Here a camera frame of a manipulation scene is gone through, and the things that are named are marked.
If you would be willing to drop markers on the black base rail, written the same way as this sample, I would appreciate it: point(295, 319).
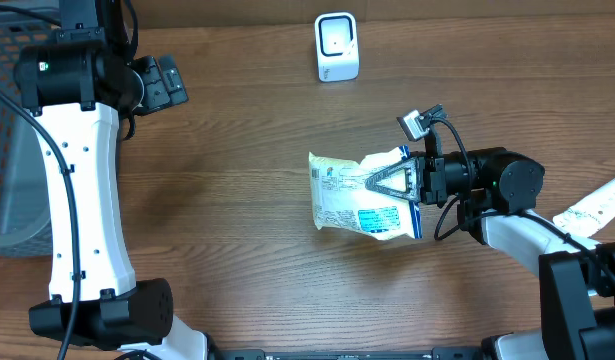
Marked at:
point(437, 353)

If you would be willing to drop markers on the cream wet wipes pack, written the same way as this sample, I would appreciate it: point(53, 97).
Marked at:
point(341, 200)

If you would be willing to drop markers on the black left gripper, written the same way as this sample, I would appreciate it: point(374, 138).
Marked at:
point(159, 95)

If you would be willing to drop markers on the dark grey plastic basket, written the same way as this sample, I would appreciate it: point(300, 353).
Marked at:
point(25, 222)

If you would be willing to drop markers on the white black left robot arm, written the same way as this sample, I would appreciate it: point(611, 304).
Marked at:
point(77, 91)

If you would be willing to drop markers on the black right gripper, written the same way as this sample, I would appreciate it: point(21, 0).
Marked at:
point(422, 173)

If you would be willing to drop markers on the white tube gold cap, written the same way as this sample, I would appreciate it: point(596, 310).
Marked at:
point(590, 214)

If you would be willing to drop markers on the white barcode scanner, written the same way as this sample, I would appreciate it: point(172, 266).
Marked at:
point(337, 49)

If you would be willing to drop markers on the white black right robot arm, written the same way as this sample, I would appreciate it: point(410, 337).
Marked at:
point(496, 191)

